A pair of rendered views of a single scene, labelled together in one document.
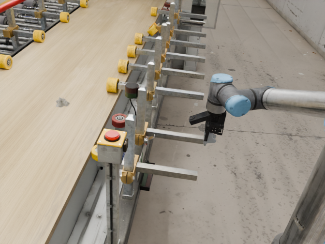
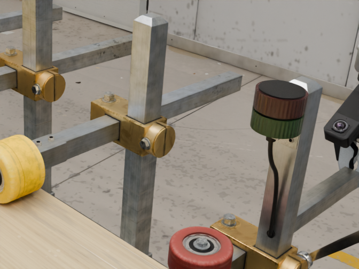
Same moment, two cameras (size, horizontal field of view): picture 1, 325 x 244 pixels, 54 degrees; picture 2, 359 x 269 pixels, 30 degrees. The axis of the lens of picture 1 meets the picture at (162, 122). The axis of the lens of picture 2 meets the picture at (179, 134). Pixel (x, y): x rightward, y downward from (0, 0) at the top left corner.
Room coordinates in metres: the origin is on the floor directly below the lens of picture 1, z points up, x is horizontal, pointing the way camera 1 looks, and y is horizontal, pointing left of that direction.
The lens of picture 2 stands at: (0.91, 0.79, 1.39)
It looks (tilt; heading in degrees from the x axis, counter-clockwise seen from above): 26 degrees down; 305
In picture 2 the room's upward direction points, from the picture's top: 6 degrees clockwise
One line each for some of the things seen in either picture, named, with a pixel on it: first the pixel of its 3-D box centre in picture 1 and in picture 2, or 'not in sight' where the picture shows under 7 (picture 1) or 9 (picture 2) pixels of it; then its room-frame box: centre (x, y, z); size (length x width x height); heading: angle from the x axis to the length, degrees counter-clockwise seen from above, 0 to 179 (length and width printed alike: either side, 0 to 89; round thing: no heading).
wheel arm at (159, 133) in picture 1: (159, 133); (280, 226); (1.25, 0.01, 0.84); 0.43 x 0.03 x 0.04; 86
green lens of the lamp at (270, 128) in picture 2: (131, 92); (276, 118); (1.22, 0.15, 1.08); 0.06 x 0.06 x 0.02
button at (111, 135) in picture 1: (112, 136); not in sight; (0.70, 0.14, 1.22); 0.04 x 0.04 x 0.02
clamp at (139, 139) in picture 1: (140, 132); (255, 255); (1.24, 0.10, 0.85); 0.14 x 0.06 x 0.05; 176
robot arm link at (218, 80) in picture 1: (220, 88); not in sight; (1.23, -0.24, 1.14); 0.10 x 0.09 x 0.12; 23
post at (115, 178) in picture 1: (112, 207); not in sight; (0.70, 0.14, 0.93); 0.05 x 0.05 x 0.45; 86
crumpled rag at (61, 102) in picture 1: (62, 100); not in sight; (1.35, 0.51, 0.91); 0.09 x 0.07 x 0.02; 21
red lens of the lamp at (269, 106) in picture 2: (131, 87); (280, 99); (1.22, 0.15, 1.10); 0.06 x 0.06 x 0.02
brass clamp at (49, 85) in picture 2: (156, 71); (29, 76); (1.73, 0.06, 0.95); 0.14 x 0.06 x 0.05; 176
